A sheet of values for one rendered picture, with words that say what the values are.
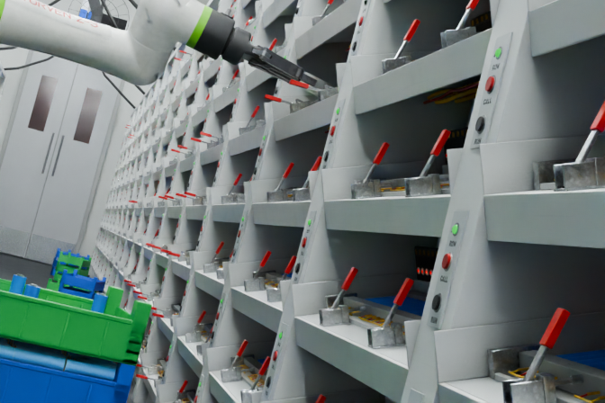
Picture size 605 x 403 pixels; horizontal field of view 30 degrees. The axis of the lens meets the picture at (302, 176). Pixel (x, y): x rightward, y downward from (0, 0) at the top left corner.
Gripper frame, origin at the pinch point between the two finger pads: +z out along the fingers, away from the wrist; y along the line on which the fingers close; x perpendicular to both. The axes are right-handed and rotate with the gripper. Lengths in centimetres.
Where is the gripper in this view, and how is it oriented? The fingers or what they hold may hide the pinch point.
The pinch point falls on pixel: (313, 85)
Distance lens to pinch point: 239.2
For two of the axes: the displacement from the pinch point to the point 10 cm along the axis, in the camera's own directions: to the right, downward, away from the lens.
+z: 8.8, 4.3, 1.9
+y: -2.2, 0.3, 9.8
